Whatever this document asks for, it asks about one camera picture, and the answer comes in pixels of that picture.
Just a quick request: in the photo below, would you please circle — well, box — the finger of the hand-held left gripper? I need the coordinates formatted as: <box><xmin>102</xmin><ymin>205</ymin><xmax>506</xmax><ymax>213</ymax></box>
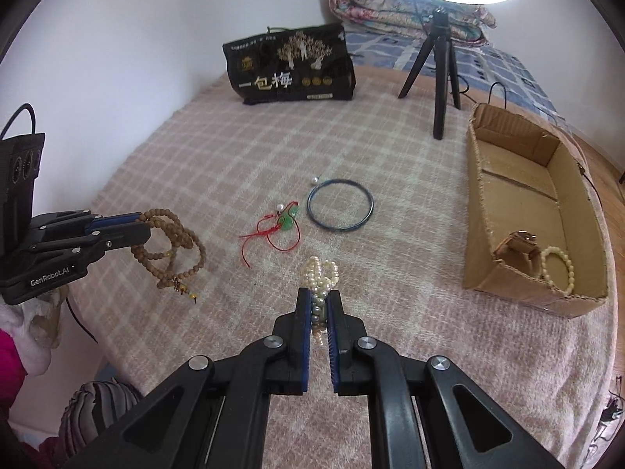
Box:
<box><xmin>28</xmin><ymin>225</ymin><xmax>152</xmax><ymax>265</ymax></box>
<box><xmin>30</xmin><ymin>210</ymin><xmax>145</xmax><ymax>236</ymax></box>

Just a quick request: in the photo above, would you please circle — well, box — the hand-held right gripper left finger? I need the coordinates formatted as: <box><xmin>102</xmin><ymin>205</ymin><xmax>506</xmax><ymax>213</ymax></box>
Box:
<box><xmin>63</xmin><ymin>287</ymin><xmax>314</xmax><ymax>469</ymax></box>

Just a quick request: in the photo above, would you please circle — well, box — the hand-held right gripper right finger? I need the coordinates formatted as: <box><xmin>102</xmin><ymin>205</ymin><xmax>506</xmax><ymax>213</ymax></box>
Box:
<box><xmin>326</xmin><ymin>290</ymin><xmax>562</xmax><ymax>469</ymax></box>

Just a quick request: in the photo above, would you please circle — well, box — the white pearl necklace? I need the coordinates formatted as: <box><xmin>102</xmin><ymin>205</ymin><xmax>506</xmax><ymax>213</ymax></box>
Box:
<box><xmin>302</xmin><ymin>255</ymin><xmax>340</xmax><ymax>347</ymax></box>

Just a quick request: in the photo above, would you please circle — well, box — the brown wooden bead necklace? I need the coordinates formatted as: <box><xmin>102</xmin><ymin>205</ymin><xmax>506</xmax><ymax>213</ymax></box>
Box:
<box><xmin>130</xmin><ymin>208</ymin><xmax>207</xmax><ymax>303</ymax></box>

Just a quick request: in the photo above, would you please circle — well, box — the pink plaid blanket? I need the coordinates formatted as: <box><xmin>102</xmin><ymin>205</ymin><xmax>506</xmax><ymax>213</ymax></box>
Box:
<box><xmin>66</xmin><ymin>66</ymin><xmax>622</xmax><ymax>469</ymax></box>

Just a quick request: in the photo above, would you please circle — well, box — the white plush cloth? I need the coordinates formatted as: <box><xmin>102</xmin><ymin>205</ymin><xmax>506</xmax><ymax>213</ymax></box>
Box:
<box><xmin>0</xmin><ymin>285</ymin><xmax>70</xmax><ymax>350</ymax></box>

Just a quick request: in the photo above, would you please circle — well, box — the dark blue bangle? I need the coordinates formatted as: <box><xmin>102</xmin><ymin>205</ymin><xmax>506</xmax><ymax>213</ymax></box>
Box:
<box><xmin>307</xmin><ymin>179</ymin><xmax>376</xmax><ymax>232</ymax></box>

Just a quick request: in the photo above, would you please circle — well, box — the pink cloth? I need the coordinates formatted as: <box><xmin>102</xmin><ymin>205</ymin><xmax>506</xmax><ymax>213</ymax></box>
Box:
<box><xmin>0</xmin><ymin>327</ymin><xmax>29</xmax><ymax>414</ymax></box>

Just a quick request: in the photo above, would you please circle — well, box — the striped grey cushion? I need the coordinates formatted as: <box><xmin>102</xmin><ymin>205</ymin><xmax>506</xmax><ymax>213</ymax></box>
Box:
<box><xmin>57</xmin><ymin>379</ymin><xmax>143</xmax><ymax>456</ymax></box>

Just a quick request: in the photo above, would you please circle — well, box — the open cardboard box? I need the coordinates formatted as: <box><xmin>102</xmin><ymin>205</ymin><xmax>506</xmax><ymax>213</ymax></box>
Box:
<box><xmin>463</xmin><ymin>102</ymin><xmax>610</xmax><ymax>319</ymax></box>

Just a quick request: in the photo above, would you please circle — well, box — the black printed bag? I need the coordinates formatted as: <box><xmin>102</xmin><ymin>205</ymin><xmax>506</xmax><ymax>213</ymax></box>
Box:
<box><xmin>222</xmin><ymin>22</ymin><xmax>356</xmax><ymax>106</ymax></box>

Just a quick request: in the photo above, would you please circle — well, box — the black tripod stand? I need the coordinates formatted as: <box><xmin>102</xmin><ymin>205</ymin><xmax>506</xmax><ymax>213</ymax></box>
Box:
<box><xmin>398</xmin><ymin>6</ymin><xmax>462</xmax><ymax>140</ymax></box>

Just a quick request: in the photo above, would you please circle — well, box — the blue patterned bed sheet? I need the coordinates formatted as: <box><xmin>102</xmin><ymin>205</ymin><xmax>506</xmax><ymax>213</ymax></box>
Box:
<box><xmin>342</xmin><ymin>28</ymin><xmax>573</xmax><ymax>130</ymax></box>

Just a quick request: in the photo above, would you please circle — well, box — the folded floral quilt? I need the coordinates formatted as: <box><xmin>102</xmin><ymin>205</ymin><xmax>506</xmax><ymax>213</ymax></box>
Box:
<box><xmin>328</xmin><ymin>0</ymin><xmax>497</xmax><ymax>48</ymax></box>

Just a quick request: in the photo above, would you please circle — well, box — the red string jade pendant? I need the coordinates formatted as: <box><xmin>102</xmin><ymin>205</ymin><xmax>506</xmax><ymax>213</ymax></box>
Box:
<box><xmin>238</xmin><ymin>201</ymin><xmax>301</xmax><ymax>269</ymax></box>

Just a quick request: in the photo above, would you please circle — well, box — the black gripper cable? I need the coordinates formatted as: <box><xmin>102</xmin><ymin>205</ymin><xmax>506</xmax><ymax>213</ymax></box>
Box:
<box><xmin>0</xmin><ymin>104</ymin><xmax>39</xmax><ymax>138</ymax></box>

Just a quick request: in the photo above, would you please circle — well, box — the brown strap wristwatch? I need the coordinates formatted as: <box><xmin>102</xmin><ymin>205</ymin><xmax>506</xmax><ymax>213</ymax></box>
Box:
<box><xmin>494</xmin><ymin>231</ymin><xmax>539</xmax><ymax>269</ymax></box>

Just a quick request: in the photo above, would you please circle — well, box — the cream bead bracelet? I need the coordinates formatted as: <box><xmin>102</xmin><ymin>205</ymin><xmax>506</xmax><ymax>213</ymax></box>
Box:
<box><xmin>539</xmin><ymin>245</ymin><xmax>577</xmax><ymax>298</ymax></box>

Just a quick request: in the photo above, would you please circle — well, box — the black ring light cable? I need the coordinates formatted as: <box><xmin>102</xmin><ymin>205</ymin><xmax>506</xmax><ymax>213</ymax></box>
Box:
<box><xmin>409</xmin><ymin>0</ymin><xmax>602</xmax><ymax>208</ymax></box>

